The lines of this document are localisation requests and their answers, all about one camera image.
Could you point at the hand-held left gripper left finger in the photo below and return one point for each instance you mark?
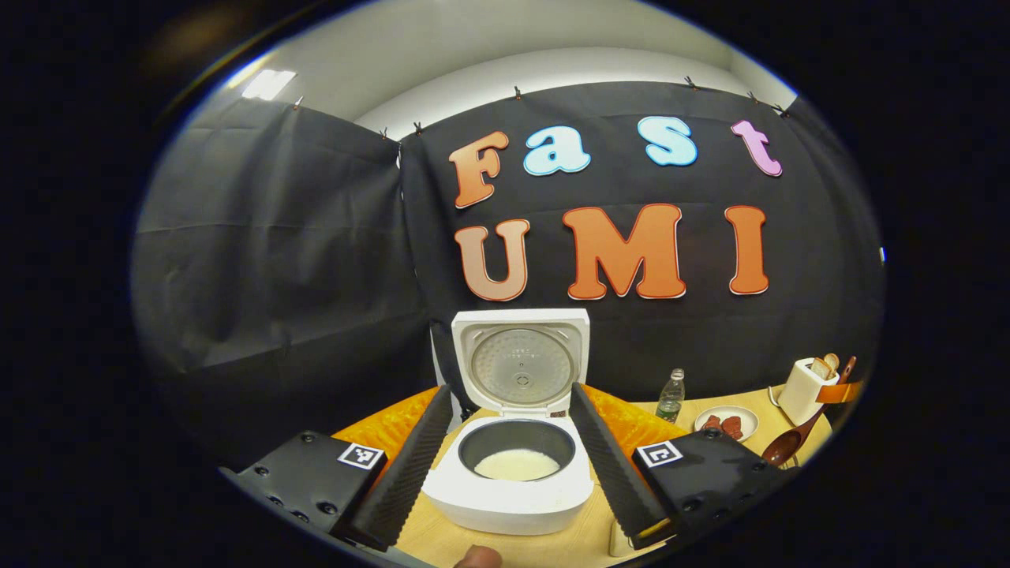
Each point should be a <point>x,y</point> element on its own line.
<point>414,473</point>

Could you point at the toasted bread slice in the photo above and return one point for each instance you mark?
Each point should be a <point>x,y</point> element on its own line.
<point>821,368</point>
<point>832,361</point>

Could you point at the white rice layer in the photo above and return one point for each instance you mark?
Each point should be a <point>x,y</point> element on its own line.
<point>517,465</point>

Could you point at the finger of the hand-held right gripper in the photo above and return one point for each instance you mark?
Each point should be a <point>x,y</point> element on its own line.
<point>838,392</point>

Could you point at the clear water bottle green label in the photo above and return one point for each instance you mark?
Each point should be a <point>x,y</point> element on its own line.
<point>670,402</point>

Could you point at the black backdrop cloth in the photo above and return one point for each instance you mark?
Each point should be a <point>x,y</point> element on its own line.
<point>276,276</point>

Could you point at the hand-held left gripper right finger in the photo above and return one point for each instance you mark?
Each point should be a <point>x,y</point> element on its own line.
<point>611,473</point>

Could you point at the row of black cloth clips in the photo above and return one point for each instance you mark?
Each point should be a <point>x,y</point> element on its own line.
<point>518,93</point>

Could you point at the red meat piece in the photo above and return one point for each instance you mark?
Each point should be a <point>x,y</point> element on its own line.
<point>734,427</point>
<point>714,422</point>

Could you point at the ceiling light panel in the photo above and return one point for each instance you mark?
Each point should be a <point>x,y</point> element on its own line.
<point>268,84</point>

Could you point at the white round plate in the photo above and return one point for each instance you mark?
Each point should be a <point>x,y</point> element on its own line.
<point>746,422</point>

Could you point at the white toaster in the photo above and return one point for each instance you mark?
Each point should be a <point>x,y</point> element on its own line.
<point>801,390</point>

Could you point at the brown wooden spoon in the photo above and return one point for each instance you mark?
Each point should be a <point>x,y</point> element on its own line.
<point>781,450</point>

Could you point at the white rice cooker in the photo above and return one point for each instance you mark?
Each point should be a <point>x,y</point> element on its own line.
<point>505,505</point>

